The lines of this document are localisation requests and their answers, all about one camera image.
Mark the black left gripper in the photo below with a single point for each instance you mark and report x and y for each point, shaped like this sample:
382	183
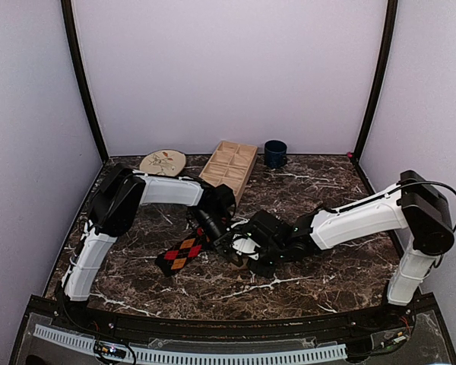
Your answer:
223	243

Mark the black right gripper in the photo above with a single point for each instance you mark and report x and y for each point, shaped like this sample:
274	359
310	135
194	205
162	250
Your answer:
267	271

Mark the tan beige sock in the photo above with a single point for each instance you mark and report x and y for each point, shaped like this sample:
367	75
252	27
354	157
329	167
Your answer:
240	264

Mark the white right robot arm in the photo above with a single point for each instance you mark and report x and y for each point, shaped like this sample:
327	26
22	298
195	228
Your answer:
412	203

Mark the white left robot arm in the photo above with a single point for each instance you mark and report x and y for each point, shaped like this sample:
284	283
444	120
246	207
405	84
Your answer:
113	208

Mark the argyle patterned sock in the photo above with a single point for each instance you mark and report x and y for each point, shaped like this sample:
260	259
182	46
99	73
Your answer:
176	258

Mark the wooden compartment tray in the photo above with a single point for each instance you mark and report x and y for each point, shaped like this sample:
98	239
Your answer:
231	164

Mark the dark blue mug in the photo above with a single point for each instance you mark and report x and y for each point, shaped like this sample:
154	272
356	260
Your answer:
275	154

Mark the cream floral plate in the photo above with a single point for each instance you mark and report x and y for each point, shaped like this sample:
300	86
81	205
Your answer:
163	163

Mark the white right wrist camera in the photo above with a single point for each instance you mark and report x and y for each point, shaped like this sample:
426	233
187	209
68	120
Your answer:
245	246

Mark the white slotted cable duct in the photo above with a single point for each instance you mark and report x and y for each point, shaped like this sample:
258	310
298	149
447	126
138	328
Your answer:
189	352

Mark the black right frame post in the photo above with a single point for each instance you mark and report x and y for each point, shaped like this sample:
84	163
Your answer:
378	79

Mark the black frame post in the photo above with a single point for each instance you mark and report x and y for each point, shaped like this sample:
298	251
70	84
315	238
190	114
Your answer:
81	78
378	79

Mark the black left frame post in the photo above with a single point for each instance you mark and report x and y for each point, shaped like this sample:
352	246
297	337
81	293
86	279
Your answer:
81	78

